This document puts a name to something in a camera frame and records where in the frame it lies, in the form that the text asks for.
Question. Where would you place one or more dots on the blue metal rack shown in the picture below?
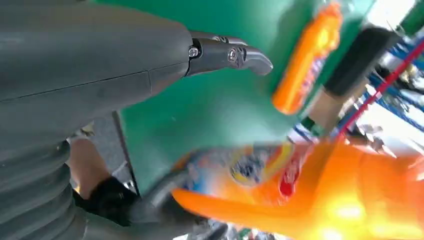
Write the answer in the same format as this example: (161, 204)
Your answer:
(397, 102)

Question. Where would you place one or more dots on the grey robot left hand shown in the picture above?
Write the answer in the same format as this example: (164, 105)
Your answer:
(82, 59)

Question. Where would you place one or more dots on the black box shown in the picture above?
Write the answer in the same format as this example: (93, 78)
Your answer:
(357, 59)

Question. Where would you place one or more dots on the ribbed grey left arm sleeve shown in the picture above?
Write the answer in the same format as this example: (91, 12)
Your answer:
(30, 195)

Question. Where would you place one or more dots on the red metal pole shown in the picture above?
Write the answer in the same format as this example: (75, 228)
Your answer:
(381, 87)

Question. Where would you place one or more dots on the brown cardboard box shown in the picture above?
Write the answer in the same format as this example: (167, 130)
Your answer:
(328, 109)

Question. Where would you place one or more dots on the orange drink bottle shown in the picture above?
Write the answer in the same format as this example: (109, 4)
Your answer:
(331, 198)
(304, 66)

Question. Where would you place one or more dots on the green table mat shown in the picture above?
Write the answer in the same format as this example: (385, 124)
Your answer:
(205, 109)

